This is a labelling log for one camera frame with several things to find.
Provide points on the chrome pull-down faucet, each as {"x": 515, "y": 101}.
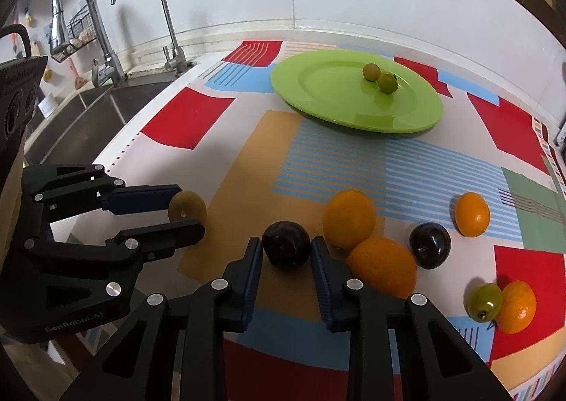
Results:
{"x": 99, "y": 36}

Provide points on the green tomato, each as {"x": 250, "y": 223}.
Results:
{"x": 485, "y": 301}
{"x": 387, "y": 82}

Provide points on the brownish green kiwi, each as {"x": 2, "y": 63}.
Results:
{"x": 185, "y": 206}
{"x": 370, "y": 71}

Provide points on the colourful printed tablecloth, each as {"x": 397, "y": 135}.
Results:
{"x": 274, "y": 153}

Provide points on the stainless steel sink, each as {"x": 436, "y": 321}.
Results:
{"x": 88, "y": 118}

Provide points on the lime green plate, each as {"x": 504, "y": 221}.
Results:
{"x": 327, "y": 91}

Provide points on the dark purple plum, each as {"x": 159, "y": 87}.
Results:
{"x": 285, "y": 246}
{"x": 430, "y": 245}

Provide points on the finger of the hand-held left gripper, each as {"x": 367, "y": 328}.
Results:
{"x": 141, "y": 200}
{"x": 172, "y": 235}

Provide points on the chrome gooseneck faucet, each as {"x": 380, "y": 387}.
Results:
{"x": 170, "y": 36}

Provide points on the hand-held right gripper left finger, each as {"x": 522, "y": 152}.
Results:
{"x": 253, "y": 281}

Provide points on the large orange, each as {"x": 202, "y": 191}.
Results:
{"x": 382, "y": 266}

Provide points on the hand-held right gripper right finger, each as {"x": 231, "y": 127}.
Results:
{"x": 322, "y": 290}

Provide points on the small orange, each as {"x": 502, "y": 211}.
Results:
{"x": 472, "y": 214}
{"x": 516, "y": 307}

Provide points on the medium orange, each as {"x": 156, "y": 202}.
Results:
{"x": 349, "y": 217}

